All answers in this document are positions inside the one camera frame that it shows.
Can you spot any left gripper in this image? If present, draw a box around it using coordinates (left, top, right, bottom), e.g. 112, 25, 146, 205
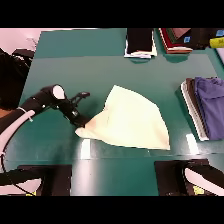
63, 99, 90, 128

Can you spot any red garment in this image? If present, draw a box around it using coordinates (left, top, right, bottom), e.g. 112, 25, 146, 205
158, 28, 175, 54

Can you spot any blue garment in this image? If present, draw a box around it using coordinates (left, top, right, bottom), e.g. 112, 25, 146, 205
194, 76, 224, 141

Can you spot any black cable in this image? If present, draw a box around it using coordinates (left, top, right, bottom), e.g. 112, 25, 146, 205
0, 151, 34, 196

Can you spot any dark brown garment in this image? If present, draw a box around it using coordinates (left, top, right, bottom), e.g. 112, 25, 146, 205
184, 77, 202, 134

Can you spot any cream T-shirt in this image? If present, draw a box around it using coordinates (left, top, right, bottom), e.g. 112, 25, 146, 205
74, 84, 171, 151

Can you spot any white garment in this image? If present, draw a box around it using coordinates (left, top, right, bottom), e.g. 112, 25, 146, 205
180, 81, 210, 142
123, 29, 159, 60

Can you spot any black garment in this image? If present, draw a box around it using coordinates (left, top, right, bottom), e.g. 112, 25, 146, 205
126, 28, 155, 55

